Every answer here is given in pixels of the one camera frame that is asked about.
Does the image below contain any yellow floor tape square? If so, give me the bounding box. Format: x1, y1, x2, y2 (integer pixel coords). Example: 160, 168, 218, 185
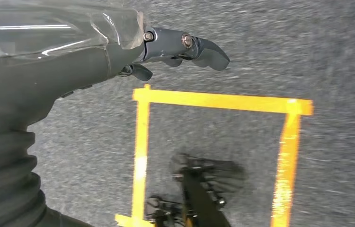
115, 84, 314, 227

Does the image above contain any black robot foot base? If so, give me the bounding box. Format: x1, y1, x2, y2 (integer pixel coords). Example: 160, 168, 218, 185
144, 153, 248, 227

